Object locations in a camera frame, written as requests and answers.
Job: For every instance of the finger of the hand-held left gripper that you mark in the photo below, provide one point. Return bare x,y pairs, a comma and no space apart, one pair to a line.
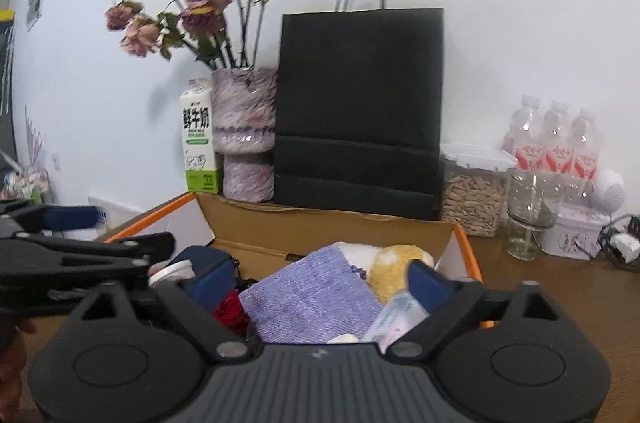
120,248
72,217

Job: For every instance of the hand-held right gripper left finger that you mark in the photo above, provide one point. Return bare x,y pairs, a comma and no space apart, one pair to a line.
212,281

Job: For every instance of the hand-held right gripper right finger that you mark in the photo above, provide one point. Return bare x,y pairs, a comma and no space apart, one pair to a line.
426,284

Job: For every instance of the navy blue soft case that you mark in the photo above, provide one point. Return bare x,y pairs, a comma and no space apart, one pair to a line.
205,253

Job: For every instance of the red artificial rose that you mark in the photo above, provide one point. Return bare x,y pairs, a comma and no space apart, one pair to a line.
230,310

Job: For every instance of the yellow and white plush toy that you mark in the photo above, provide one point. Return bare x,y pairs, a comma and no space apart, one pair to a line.
390,270

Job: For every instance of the white bottle cap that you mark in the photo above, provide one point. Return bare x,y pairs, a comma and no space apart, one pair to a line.
172,272

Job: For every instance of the white plastic bottle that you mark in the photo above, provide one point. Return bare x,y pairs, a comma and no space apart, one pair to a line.
395,319

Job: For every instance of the white tissue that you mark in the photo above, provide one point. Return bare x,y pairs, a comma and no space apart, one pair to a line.
344,338

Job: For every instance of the purple fabric pouch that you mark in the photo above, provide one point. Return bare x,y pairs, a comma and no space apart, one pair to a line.
310,298

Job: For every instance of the red cardboard box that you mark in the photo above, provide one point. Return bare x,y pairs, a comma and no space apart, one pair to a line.
325,233

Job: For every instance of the person's left hand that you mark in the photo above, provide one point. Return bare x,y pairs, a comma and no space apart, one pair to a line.
10,358

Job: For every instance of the metal storage rack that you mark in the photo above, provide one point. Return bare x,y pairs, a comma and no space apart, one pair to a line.
27,185

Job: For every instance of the clear container of seeds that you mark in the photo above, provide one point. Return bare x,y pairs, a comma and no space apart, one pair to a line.
472,203

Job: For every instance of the clear drinking glass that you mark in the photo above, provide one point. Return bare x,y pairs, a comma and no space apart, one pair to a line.
530,223

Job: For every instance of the wooden desk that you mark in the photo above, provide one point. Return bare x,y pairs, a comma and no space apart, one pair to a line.
550,303

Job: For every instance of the white milk carton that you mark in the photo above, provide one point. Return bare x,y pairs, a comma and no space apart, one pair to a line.
201,138

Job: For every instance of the purple glass vase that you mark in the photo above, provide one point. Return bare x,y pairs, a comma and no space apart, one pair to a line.
245,128

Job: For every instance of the white tin box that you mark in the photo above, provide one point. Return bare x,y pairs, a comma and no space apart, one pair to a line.
575,233

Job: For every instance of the water bottle with red label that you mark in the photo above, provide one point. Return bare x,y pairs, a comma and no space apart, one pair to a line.
557,143
585,148
525,138

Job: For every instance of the black paper bag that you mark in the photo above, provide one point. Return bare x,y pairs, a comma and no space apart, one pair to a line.
357,113

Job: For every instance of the white charger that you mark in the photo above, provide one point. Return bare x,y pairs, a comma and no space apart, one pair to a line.
627,248

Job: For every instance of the white round speaker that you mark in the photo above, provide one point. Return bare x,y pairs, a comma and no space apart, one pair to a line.
609,188

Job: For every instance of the white wall socket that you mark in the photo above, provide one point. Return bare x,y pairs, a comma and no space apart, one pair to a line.
56,160

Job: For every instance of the purple flower wall sticker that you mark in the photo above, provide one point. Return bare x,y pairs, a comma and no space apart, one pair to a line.
34,138

